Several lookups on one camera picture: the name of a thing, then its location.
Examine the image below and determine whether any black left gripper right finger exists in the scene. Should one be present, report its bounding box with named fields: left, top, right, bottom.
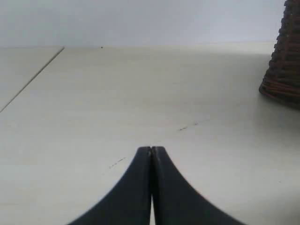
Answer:
left=151, top=146, right=243, bottom=225

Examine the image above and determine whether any brown wicker basket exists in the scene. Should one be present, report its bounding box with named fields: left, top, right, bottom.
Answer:
left=259, top=0, right=300, bottom=109

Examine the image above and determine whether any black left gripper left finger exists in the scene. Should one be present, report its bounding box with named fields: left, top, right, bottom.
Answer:
left=71, top=147, right=151, bottom=225

